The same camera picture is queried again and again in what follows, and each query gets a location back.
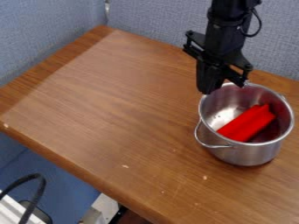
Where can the white ridged object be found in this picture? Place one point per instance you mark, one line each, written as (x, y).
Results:
(21, 212)

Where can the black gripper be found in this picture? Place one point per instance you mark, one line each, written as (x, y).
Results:
(217, 49)

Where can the white table bracket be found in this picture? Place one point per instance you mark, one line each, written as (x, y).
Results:
(102, 211)

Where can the stainless steel pot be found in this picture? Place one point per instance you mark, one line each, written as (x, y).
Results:
(225, 105)

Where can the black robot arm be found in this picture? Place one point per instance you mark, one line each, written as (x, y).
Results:
(230, 9)

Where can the red rectangular block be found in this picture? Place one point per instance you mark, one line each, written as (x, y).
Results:
(249, 123)

